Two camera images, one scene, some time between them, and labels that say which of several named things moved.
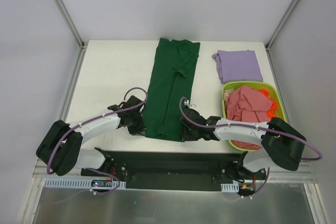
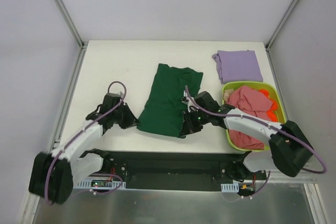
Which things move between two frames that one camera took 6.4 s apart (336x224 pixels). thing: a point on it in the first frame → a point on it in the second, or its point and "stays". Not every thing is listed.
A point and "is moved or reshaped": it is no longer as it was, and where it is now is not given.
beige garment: [226, 94] stays
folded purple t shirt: [238, 66] stays
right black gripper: [187, 132] → [190, 120]
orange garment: [271, 113] stays
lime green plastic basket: [272, 87] stays
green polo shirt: [169, 88] is moved or reshaped
